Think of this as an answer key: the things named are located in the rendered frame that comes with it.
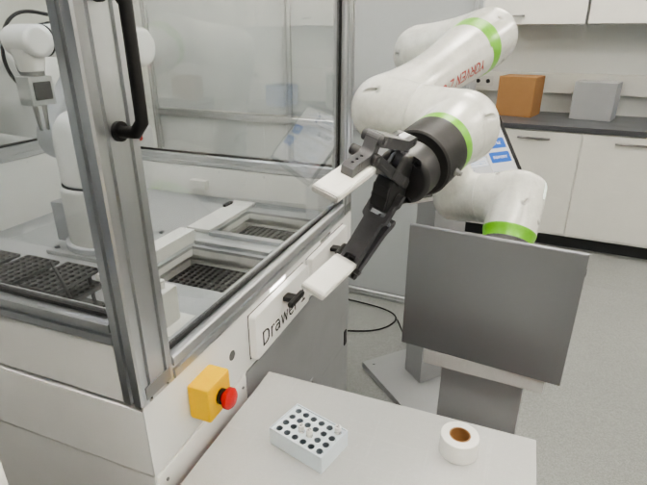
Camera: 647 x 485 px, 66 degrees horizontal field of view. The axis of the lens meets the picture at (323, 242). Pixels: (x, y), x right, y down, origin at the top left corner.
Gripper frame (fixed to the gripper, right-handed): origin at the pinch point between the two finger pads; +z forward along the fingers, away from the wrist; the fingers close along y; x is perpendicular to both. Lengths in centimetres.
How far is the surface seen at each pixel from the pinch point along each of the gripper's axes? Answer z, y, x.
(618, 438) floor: -124, -143, 73
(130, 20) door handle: -3.2, 12.9, -31.8
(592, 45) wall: -402, -84, -30
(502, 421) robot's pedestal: -52, -78, 28
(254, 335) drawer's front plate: -17, -53, -24
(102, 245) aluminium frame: 7.6, -14.2, -30.3
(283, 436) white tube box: -4, -54, -5
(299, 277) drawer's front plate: -40, -57, -30
